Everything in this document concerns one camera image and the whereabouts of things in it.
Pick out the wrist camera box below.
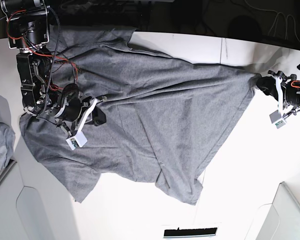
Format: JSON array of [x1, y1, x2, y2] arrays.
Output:
[[66, 131, 88, 151], [269, 110, 287, 129]]

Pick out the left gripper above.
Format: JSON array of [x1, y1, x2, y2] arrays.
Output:
[[256, 70, 299, 113]]

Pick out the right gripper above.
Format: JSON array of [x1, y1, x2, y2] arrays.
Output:
[[49, 95, 107, 133]]

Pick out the grey t-shirt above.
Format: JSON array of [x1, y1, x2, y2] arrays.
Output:
[[19, 26, 260, 205]]

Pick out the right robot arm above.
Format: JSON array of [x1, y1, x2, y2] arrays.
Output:
[[0, 0, 107, 135]]

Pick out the white bin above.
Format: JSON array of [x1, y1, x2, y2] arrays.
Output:
[[245, 182, 300, 240], [0, 159, 66, 240]]

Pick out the right white bin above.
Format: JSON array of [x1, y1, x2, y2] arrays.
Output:
[[245, 182, 300, 240]]

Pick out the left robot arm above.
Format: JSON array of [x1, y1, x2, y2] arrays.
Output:
[[256, 70, 300, 116]]

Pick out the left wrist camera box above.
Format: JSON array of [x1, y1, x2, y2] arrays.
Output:
[[269, 110, 287, 129]]

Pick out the left white bin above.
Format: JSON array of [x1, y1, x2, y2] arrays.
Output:
[[0, 159, 66, 240]]

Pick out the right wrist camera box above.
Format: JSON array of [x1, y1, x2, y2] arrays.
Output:
[[66, 131, 88, 151]]

